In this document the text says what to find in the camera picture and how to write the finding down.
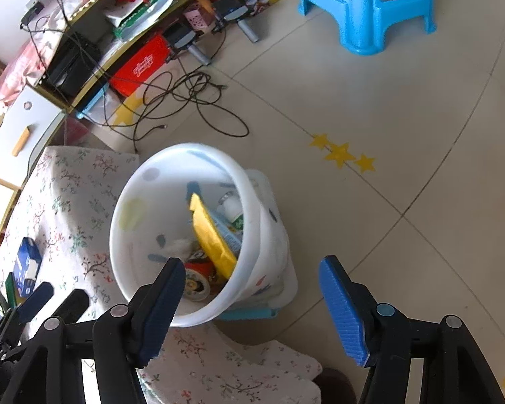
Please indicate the red cardboard box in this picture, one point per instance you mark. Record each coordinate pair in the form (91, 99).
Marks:
(141, 67)

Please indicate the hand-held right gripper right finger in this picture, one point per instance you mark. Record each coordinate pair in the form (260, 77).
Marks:
(345, 307)

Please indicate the dark green packet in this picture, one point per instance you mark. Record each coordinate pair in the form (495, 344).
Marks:
(11, 288)

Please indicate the small pink box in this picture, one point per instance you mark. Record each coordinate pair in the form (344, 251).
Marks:
(197, 17)

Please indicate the yellow foil wrapper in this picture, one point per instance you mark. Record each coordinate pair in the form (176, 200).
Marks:
(214, 240)

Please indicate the green white plastic bag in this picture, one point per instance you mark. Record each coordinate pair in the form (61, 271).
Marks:
(147, 12)

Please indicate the floral tablecloth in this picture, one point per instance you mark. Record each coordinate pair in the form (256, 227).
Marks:
(67, 202)

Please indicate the light blue tray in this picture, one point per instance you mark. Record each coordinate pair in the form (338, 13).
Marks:
(91, 103)

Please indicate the blue plastic stool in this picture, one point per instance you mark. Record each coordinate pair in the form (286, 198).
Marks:
(362, 8)

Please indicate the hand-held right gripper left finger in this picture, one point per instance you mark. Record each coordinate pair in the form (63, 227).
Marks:
(160, 315)

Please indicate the black electronic device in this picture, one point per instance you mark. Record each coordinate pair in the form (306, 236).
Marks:
(71, 63)

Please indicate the dark blue carton box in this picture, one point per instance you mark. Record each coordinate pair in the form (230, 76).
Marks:
(27, 261)

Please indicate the red drink can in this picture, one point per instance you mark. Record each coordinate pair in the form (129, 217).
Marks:
(197, 280)

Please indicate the pink floral cloth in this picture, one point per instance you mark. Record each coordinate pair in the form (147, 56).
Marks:
(21, 67)

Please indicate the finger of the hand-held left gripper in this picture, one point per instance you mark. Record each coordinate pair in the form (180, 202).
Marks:
(75, 303)
(35, 301)

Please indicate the yellow star floor sticker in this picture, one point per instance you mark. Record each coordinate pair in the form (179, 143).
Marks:
(365, 163)
(320, 139)
(340, 153)

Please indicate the white green-label drink bottle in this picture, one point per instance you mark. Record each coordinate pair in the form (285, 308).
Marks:
(231, 212)

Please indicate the dark brown round object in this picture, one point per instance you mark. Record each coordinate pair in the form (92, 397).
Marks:
(338, 387)

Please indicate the white plastic bucket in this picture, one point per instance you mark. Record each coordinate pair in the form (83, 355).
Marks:
(151, 219)

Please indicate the light blue milk carton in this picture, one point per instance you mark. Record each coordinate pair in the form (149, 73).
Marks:
(230, 237)

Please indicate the low wooden drawer cabinet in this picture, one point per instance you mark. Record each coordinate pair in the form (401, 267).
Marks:
(21, 134)

